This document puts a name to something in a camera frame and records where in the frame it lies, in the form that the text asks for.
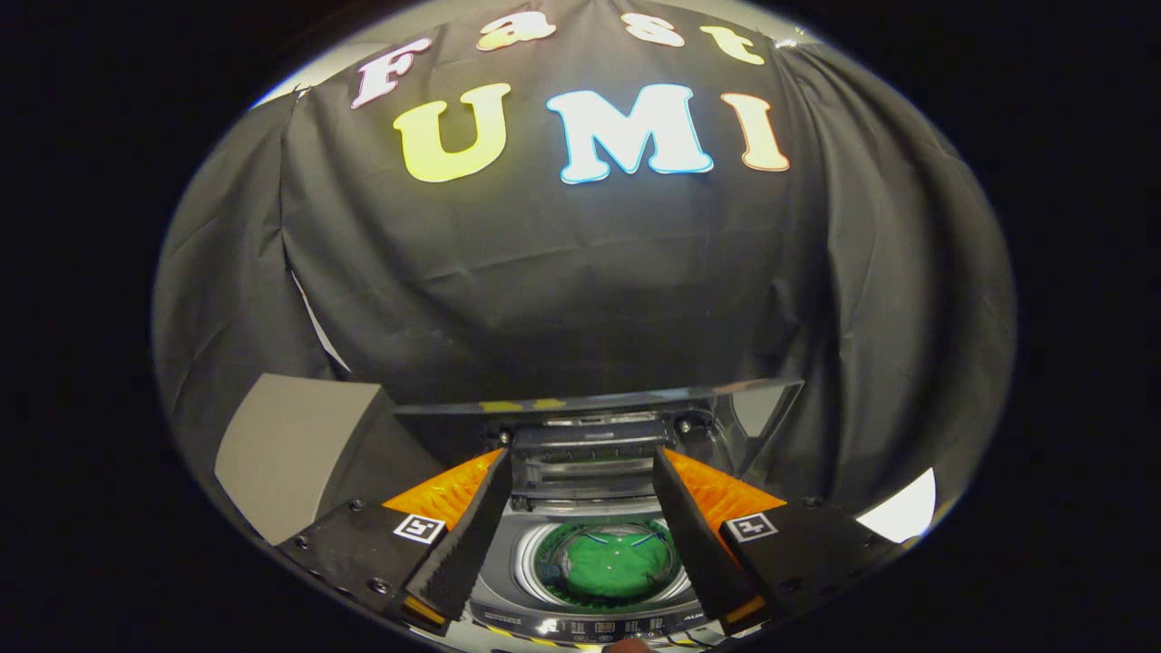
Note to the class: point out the green polo shirt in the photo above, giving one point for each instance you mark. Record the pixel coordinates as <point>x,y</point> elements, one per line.
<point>612,567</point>

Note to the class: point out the black backdrop cloth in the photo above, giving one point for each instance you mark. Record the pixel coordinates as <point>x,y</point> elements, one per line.
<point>544,272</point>

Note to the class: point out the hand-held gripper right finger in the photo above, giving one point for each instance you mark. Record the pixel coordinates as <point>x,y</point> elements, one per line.
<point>694,535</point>

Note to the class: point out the white sheet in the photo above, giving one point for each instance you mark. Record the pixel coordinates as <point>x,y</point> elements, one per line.
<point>907,512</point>

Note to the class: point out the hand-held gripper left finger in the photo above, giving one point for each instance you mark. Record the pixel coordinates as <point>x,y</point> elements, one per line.
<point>467,535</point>

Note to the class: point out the grey cabinet with dark top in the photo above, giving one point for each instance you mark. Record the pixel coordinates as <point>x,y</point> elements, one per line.
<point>290,444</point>

